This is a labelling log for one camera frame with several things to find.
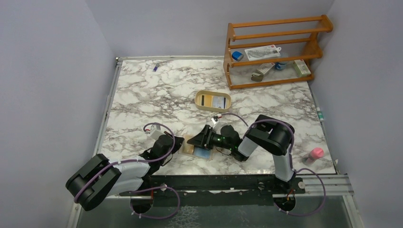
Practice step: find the green white pen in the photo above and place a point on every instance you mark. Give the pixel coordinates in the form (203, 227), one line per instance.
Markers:
(320, 114)

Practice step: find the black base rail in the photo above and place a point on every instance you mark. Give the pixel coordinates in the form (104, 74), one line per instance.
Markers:
(217, 190)

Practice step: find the blue tape roll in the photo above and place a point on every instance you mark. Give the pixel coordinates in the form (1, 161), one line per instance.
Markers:
(280, 65)

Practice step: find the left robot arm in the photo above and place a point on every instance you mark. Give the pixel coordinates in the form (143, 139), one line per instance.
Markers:
(101, 177)

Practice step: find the wooden shelf rack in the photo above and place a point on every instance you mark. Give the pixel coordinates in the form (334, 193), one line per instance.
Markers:
(308, 37)

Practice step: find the small purple marker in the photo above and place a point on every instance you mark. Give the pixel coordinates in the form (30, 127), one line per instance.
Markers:
(156, 67)

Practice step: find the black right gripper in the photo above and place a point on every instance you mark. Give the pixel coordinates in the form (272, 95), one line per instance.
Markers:
(206, 137)

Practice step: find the white printed package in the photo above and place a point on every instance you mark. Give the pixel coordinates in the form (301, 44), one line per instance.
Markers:
(263, 52)

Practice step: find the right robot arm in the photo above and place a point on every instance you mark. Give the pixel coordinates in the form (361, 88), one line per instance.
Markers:
(273, 135)

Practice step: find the grey metal clip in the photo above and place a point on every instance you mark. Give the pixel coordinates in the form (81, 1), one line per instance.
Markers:
(261, 71)

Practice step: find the beige card holder wallet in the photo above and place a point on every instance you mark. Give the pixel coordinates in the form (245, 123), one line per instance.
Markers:
(191, 150)

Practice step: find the pink bottle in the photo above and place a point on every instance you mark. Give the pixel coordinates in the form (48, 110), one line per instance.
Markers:
(312, 156)

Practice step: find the green white small box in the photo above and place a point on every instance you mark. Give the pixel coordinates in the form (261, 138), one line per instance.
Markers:
(301, 68)

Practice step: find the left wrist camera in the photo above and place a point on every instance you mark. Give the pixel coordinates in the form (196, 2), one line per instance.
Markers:
(154, 132)

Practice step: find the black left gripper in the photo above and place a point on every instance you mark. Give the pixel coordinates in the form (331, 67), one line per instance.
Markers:
(175, 141)

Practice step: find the card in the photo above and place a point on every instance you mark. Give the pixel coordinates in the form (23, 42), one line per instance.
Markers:
(219, 102)

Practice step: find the beige oval tray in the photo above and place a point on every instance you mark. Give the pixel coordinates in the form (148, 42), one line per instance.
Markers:
(203, 101)

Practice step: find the blue stamp block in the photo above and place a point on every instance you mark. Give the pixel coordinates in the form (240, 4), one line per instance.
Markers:
(237, 56)

